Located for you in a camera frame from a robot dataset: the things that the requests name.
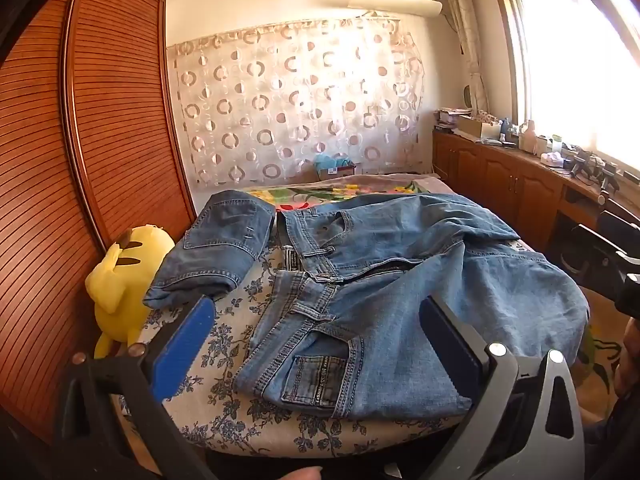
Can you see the wooden louvered wardrobe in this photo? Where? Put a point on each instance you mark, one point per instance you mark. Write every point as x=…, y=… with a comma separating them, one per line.
x=100, y=110

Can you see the folded blue jeans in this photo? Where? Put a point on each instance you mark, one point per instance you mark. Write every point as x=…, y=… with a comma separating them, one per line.
x=220, y=240

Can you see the tied window curtain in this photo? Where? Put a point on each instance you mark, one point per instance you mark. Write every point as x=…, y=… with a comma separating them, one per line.
x=465, y=35

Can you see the blue bottle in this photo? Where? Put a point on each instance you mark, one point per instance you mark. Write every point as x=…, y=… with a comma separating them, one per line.
x=505, y=129

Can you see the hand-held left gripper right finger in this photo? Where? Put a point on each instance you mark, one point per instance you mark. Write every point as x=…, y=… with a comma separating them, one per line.
x=450, y=355

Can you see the yellow plush toy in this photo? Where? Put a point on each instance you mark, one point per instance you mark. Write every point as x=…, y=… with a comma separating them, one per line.
x=120, y=280

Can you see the bright window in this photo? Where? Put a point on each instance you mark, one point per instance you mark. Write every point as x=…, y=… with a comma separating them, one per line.
x=575, y=60

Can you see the black chair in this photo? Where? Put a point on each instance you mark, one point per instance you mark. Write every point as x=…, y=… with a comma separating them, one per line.
x=600, y=245

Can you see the sheer circle-patterned curtain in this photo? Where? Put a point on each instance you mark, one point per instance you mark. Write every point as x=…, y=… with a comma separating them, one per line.
x=300, y=100

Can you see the wooden cabinet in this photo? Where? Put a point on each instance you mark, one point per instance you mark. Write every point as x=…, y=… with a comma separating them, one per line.
x=500, y=175

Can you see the blue floral bed sheet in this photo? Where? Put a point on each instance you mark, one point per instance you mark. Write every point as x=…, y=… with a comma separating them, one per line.
x=230, y=320

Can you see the blue denim pants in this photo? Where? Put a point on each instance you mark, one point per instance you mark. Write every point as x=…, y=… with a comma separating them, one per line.
x=400, y=285

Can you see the person's left hand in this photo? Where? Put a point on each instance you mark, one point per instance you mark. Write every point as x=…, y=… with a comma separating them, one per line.
x=302, y=474

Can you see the small cardboard box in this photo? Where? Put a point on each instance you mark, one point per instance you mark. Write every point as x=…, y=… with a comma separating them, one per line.
x=342, y=171

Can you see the air conditioner deflector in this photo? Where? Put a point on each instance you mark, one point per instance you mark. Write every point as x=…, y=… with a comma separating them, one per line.
x=395, y=4

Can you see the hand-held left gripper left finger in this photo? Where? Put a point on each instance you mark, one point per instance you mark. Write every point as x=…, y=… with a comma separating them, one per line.
x=182, y=345

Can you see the colourful floral blanket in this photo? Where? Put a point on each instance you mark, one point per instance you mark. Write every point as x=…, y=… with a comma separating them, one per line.
x=325, y=192

